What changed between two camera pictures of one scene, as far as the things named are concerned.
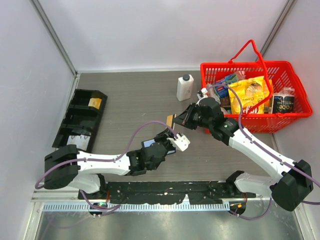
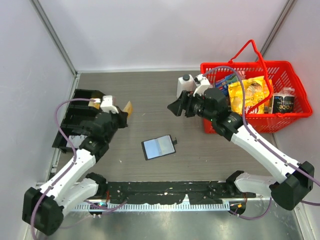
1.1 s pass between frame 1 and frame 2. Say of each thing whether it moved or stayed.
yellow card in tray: stayed
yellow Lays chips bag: stayed
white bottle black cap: stayed
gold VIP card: moved
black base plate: stayed
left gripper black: moved
